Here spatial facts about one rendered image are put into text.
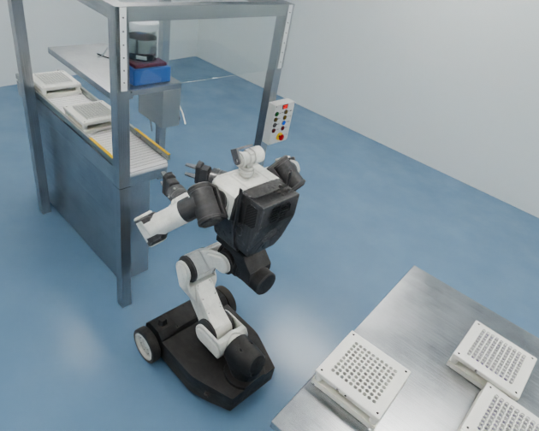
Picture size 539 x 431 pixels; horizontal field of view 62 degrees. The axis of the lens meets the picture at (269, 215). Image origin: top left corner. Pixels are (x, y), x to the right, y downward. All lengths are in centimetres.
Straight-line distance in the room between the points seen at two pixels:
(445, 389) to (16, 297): 235
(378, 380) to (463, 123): 385
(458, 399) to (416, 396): 16
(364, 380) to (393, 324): 39
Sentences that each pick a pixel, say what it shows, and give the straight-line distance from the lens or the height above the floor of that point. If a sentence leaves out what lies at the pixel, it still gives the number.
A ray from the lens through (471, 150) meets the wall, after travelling 517.
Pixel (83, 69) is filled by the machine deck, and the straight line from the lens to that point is 239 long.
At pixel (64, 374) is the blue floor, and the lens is 265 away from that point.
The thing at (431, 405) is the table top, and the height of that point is 85.
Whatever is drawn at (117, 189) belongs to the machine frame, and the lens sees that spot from 234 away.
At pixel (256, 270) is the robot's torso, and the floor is 86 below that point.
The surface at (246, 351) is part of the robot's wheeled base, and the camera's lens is 227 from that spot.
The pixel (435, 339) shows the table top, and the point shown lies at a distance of 196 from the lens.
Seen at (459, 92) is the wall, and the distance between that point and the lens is 509.
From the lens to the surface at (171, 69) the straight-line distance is 219.
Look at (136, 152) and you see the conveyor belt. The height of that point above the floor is 89.
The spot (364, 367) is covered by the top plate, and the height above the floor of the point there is 91.
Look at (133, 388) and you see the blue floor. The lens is 256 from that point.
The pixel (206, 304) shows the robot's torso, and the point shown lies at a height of 42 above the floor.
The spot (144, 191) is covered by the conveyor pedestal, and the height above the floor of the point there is 64.
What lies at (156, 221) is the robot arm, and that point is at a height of 109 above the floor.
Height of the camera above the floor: 215
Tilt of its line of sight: 35 degrees down
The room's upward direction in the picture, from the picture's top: 12 degrees clockwise
